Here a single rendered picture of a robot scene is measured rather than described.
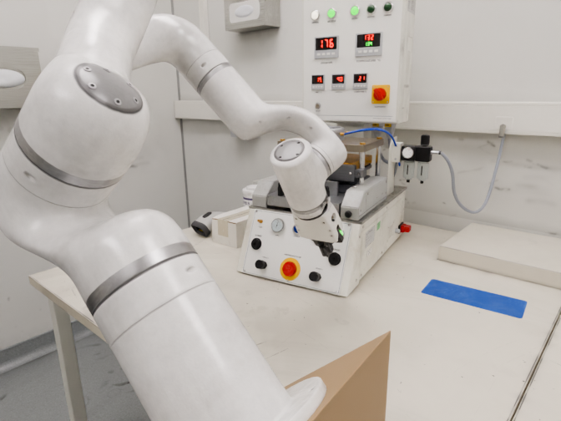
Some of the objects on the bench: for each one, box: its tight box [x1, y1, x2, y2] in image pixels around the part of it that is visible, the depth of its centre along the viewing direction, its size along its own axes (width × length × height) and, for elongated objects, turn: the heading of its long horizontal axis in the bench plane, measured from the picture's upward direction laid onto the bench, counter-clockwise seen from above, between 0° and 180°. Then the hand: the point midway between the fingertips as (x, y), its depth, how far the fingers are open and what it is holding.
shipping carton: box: [212, 206, 250, 249], centre depth 149 cm, size 19×13×9 cm
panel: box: [242, 209, 353, 296], centre depth 113 cm, size 2×30×19 cm, turn 63°
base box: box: [237, 190, 412, 297], centre depth 132 cm, size 54×38×17 cm
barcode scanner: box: [191, 211, 225, 237], centre depth 157 cm, size 20×8×8 cm, turn 142°
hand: (325, 247), depth 102 cm, fingers closed
